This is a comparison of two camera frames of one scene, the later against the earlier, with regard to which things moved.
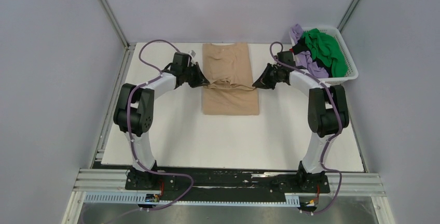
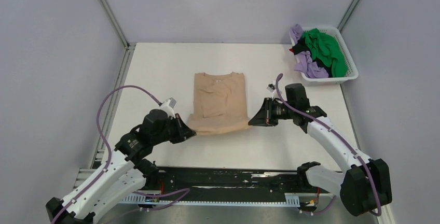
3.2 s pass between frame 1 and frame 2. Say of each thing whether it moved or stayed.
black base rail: stayed
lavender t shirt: stayed
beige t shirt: moved
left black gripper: moved
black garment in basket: stayed
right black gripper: moved
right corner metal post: stayed
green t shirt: stayed
